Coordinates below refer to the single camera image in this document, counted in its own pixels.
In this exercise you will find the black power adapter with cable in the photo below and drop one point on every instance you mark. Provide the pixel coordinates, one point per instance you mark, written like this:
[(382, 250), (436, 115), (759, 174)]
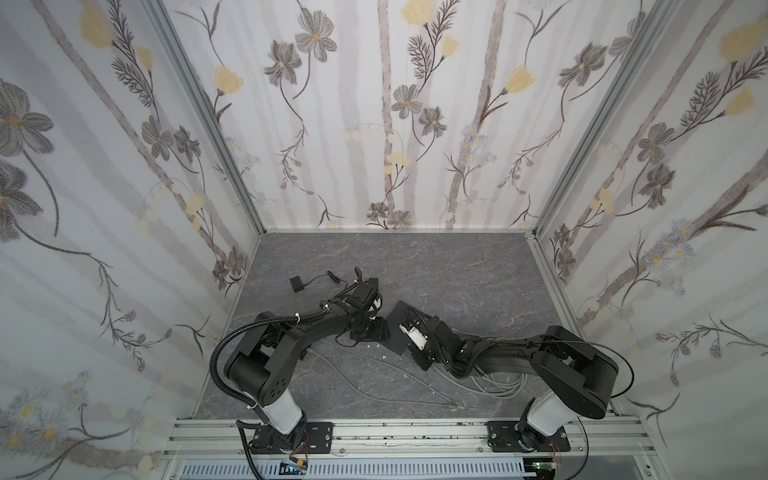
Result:
[(298, 284)]

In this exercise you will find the aluminium corner frame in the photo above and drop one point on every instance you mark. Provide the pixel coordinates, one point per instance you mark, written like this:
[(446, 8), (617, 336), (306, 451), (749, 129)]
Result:
[(640, 50), (203, 108)]

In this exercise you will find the white slotted cable duct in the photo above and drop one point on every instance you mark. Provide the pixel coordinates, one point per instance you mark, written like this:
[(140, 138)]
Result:
[(414, 468)]

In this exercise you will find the aluminium corner frame right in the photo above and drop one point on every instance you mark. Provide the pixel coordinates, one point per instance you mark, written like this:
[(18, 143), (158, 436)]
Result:
[(640, 50)]

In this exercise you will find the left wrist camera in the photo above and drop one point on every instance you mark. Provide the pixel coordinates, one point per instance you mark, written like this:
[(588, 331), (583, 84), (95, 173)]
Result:
[(364, 294)]

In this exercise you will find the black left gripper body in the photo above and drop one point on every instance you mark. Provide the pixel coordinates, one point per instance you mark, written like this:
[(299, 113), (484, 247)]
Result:
[(372, 327)]

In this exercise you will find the grey network switch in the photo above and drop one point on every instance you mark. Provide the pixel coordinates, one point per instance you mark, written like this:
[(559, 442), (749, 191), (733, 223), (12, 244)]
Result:
[(399, 322)]

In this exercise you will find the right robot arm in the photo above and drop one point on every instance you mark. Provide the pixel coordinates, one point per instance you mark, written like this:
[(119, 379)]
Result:
[(580, 377)]

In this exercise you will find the aluminium corner frame left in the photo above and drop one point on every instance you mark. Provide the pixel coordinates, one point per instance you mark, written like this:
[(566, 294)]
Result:
[(203, 108)]

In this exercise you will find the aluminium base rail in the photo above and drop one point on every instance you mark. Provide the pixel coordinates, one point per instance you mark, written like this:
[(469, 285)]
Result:
[(410, 438)]

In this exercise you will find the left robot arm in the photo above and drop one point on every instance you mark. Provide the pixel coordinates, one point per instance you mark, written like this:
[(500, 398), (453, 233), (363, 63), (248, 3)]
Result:
[(254, 364)]

